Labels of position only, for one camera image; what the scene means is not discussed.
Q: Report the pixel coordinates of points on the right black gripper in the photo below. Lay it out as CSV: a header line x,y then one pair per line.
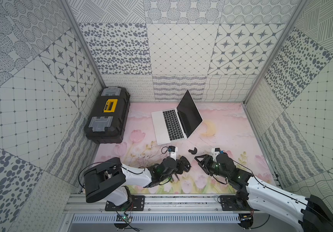
x,y
205,167

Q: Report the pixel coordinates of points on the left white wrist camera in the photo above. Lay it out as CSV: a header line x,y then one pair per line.
x,y
172,152

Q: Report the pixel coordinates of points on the black toolbox with yellow latch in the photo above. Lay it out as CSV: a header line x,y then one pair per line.
x,y
107,121

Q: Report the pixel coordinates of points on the aluminium mounting rail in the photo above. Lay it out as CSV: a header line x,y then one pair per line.
x,y
163,203

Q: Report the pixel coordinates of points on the silver laptop with black keyboard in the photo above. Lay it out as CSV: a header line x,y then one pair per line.
x,y
177,124

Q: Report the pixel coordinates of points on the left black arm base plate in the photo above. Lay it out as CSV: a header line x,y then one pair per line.
x,y
134,202

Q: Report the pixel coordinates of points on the black mouse battery cover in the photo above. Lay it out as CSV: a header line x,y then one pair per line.
x,y
193,151

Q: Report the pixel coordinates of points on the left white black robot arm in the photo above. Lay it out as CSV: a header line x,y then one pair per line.
x,y
110,179

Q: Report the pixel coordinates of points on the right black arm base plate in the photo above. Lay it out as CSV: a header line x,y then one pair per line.
x,y
236,203

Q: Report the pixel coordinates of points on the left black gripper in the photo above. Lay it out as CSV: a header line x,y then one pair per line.
x,y
179,166

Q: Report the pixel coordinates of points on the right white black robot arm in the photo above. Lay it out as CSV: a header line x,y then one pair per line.
x,y
306,214

